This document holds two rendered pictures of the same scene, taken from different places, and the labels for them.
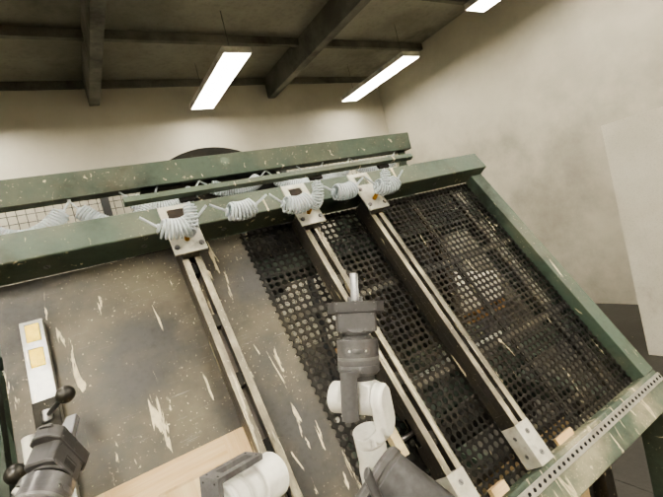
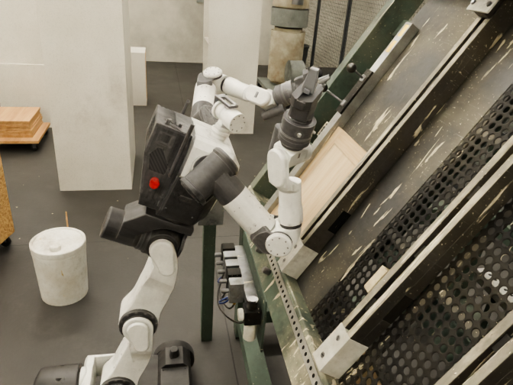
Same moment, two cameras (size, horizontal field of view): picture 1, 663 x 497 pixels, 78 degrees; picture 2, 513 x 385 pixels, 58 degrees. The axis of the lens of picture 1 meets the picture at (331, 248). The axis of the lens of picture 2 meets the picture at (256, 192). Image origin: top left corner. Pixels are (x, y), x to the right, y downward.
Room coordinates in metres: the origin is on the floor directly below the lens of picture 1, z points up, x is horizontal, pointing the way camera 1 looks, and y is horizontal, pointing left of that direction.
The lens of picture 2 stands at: (1.11, -1.13, 1.85)
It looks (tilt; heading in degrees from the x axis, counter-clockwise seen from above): 26 degrees down; 108
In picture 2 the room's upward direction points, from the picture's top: 5 degrees clockwise
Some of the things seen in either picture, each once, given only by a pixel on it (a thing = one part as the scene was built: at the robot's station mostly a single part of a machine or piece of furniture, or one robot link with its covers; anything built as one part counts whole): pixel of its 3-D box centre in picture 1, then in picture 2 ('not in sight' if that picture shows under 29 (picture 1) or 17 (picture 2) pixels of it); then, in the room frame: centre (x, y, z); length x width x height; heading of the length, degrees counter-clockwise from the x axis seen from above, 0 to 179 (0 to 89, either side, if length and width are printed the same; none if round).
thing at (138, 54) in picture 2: not in sight; (124, 76); (-2.73, 4.38, 0.36); 0.58 x 0.45 x 0.72; 31
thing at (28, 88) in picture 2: not in sight; (34, 88); (-3.17, 3.17, 0.36); 0.80 x 0.58 x 0.72; 121
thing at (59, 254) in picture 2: not in sight; (60, 258); (-0.63, 0.63, 0.24); 0.32 x 0.30 x 0.47; 121
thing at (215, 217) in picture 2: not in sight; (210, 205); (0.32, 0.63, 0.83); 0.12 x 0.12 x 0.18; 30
